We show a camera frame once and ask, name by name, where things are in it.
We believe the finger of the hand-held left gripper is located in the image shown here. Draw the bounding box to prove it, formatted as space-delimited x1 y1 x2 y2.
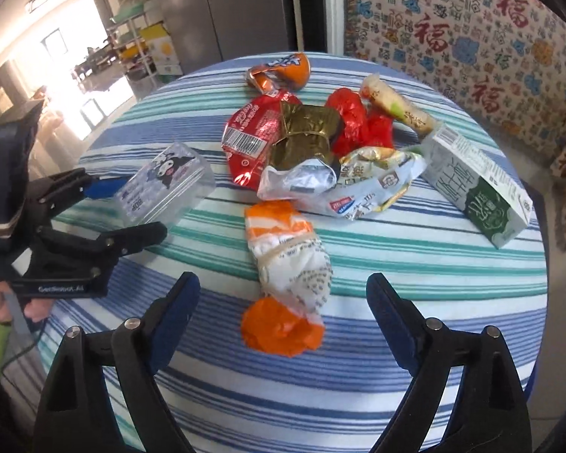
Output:
38 221 168 271
28 167 133 219

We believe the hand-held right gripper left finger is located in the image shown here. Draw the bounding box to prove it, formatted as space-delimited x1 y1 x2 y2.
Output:
34 271 201 453

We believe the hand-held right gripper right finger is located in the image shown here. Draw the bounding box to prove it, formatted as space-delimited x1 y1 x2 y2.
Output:
365 272 532 453

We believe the clear cartoon-print plastic box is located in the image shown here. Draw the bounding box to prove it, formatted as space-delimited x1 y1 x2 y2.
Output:
114 142 216 226

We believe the red snack wrapper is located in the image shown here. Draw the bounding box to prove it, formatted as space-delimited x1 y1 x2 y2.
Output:
221 94 285 190

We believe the beige snack packet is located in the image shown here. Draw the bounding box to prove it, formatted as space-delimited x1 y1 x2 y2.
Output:
361 73 438 141

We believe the striped tablecloth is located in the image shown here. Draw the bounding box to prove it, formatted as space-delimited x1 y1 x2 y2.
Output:
37 52 548 453

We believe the orange and white plastic wrapper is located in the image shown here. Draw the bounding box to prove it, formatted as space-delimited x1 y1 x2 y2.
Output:
240 199 334 358

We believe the white and yellow crumpled packet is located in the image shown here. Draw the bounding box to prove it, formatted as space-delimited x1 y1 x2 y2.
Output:
327 145 428 223

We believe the white shelf rack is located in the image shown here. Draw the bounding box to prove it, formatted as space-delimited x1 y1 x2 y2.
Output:
108 0 171 86

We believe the yellow and white cardboard box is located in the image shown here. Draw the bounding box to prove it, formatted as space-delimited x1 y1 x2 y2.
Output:
140 25 183 77

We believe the green and white milk carton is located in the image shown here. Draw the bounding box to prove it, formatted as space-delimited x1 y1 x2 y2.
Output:
421 123 535 250

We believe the silver crumpled wrapper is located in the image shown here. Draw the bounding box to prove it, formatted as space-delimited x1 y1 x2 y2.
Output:
257 157 337 209

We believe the gold foil wrapper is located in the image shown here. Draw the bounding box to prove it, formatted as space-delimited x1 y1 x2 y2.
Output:
268 100 343 171

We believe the red plastic bag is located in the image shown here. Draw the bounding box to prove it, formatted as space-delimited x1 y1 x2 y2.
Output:
325 87 395 155

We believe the grey refrigerator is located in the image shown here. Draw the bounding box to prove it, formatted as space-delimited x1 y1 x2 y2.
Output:
157 0 296 75

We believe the crushed orange soda can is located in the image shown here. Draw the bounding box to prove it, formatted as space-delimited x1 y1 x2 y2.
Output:
245 52 312 94

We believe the printed sofa blanket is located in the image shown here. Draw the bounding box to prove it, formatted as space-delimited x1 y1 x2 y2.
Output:
343 0 566 161

